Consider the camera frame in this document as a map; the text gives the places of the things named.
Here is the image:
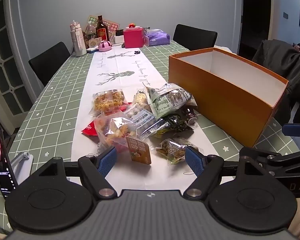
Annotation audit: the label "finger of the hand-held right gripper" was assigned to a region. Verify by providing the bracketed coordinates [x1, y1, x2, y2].
[282, 123, 300, 138]
[240, 146, 300, 180]

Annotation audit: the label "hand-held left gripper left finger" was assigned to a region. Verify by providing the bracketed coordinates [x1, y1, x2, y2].
[35, 146, 117, 200]

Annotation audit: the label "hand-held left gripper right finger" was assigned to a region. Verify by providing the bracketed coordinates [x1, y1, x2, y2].
[184, 146, 263, 200]

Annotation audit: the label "clear packet of brown snacks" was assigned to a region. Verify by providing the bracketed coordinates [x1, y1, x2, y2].
[155, 137, 204, 166]

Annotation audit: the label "clear packet of mixed snacks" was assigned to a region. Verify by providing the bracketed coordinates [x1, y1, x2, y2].
[94, 116, 138, 153]

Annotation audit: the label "small orange snack packet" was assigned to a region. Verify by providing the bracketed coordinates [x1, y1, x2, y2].
[125, 135, 152, 165]

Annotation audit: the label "red snack packet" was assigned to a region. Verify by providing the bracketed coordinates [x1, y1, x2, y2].
[81, 119, 98, 137]

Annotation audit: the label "dark green snack packet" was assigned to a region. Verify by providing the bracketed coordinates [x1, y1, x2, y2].
[150, 113, 195, 138]

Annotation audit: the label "red drink bottle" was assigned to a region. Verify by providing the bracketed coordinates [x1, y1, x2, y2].
[181, 107, 200, 126]

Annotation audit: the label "clear packet of white balls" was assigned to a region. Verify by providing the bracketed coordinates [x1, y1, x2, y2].
[124, 102, 144, 120]

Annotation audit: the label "yellow puffed snack packet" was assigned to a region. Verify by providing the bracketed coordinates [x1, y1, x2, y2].
[91, 89, 127, 117]

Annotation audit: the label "orange cardboard box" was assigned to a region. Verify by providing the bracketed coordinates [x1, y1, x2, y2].
[168, 47, 289, 148]

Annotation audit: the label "clear packet of peanuts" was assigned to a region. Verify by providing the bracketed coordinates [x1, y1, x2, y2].
[131, 88, 152, 107]

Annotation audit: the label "dark jacket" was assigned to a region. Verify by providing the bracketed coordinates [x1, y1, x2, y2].
[251, 39, 300, 124]

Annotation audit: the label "green checked tablecloth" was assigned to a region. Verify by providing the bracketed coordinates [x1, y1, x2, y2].
[8, 40, 300, 180]

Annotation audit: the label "white phone stand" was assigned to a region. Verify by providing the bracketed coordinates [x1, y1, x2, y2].
[8, 151, 34, 185]

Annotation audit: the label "white deer print table runner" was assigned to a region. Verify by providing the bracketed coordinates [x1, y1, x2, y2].
[69, 45, 224, 193]

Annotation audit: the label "smartphone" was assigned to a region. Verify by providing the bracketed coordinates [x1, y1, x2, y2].
[0, 126, 18, 200]

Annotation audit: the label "pink round container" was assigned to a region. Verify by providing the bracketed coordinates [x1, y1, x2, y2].
[98, 40, 113, 52]

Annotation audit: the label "black chair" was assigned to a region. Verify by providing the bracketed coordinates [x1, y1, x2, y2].
[172, 24, 218, 52]
[28, 42, 71, 87]

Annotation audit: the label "small beige radio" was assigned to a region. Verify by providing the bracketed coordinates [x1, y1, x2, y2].
[86, 37, 103, 49]

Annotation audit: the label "pink box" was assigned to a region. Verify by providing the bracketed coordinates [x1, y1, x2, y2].
[123, 27, 144, 48]

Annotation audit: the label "purple tissue pack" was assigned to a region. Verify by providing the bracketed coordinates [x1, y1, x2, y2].
[143, 28, 171, 47]

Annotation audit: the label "clear plastic bottle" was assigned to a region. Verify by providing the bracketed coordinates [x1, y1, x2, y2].
[86, 21, 97, 43]

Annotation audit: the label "brown glass bottle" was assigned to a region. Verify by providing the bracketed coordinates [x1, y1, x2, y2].
[96, 15, 110, 42]

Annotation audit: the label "dotted game boards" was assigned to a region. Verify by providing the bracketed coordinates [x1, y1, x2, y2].
[85, 15, 120, 43]

